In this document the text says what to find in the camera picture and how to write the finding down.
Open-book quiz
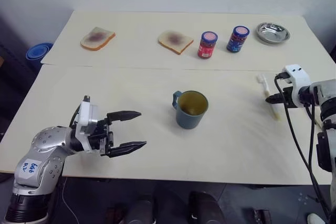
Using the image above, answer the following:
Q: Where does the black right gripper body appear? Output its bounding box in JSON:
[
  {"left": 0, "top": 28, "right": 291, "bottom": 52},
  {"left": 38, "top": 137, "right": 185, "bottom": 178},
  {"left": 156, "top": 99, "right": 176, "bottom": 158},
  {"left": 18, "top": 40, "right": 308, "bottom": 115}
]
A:
[{"left": 281, "top": 86, "right": 296, "bottom": 108}]

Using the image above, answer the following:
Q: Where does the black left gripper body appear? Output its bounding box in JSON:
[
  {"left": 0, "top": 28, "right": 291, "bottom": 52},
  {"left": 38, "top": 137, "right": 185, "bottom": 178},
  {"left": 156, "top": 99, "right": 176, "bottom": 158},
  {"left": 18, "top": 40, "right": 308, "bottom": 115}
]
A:
[{"left": 88, "top": 117, "right": 115, "bottom": 157}]

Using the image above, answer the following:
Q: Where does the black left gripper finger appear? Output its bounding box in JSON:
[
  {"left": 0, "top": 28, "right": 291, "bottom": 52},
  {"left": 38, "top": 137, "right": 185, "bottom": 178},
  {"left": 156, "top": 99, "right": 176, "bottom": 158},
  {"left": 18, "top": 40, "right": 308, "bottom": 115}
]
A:
[
  {"left": 108, "top": 141, "right": 148, "bottom": 159},
  {"left": 106, "top": 110, "right": 143, "bottom": 124}
]

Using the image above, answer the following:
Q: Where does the white and cream toothbrush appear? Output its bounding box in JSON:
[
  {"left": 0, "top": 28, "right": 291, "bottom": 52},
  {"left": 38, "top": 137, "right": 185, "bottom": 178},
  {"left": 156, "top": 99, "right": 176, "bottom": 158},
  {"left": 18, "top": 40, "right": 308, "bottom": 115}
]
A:
[{"left": 256, "top": 74, "right": 281, "bottom": 122}]

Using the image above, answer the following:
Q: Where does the blue-grey mug, yellow inside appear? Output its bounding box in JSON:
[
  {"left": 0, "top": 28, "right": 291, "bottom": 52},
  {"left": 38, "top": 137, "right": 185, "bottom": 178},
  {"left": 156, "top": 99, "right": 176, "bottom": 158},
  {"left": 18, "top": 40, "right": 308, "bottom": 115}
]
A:
[{"left": 172, "top": 90, "right": 209, "bottom": 131}]

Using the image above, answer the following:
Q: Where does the round metal dish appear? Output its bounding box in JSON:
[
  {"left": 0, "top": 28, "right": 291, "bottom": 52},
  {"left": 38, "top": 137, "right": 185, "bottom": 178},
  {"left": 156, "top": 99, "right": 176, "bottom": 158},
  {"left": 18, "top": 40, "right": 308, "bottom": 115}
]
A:
[{"left": 256, "top": 22, "right": 291, "bottom": 46}]

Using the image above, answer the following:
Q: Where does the blue jam jar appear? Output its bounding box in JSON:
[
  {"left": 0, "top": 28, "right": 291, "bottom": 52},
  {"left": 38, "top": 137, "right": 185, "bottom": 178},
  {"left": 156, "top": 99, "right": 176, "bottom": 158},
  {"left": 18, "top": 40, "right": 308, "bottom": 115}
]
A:
[{"left": 226, "top": 26, "right": 249, "bottom": 54}]

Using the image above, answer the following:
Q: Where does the bread slice with jam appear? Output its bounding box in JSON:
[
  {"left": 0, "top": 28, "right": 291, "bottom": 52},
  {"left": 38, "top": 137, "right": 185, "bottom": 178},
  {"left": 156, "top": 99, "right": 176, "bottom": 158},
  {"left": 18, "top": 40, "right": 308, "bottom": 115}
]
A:
[
  {"left": 157, "top": 30, "right": 194, "bottom": 56},
  {"left": 80, "top": 26, "right": 117, "bottom": 51}
]

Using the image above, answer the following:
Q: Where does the red jam jar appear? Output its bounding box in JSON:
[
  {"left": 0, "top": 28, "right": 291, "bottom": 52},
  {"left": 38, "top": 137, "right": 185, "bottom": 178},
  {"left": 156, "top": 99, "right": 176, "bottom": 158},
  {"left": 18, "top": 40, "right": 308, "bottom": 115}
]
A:
[{"left": 197, "top": 31, "right": 219, "bottom": 60}]

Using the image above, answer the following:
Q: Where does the white shoe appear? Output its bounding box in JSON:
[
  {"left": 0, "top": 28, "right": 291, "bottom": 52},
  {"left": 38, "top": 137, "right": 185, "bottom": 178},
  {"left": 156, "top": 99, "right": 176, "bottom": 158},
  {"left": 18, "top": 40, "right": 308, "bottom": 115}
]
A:
[{"left": 307, "top": 212, "right": 328, "bottom": 224}]

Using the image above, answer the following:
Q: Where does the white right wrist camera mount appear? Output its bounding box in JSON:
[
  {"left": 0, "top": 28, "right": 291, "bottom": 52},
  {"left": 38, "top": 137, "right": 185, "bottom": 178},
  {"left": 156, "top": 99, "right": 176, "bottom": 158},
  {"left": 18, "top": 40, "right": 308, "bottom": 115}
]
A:
[{"left": 281, "top": 63, "right": 312, "bottom": 108}]

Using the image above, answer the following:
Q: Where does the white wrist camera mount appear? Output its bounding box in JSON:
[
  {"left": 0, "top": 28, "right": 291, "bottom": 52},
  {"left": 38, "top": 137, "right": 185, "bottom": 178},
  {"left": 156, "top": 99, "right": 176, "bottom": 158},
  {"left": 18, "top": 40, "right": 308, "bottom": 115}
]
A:
[
  {"left": 281, "top": 63, "right": 312, "bottom": 108},
  {"left": 74, "top": 94, "right": 100, "bottom": 154}
]

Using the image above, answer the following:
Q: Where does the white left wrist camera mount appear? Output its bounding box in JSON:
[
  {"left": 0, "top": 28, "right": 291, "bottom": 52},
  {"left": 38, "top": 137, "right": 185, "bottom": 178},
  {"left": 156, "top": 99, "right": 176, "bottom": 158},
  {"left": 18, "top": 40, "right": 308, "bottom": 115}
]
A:
[{"left": 74, "top": 94, "right": 100, "bottom": 154}]

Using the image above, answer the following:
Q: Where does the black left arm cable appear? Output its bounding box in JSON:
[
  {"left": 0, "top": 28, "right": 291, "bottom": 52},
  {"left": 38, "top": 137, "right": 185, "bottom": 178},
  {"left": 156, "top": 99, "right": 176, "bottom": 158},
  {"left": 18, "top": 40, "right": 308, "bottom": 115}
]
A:
[{"left": 68, "top": 104, "right": 81, "bottom": 130}]

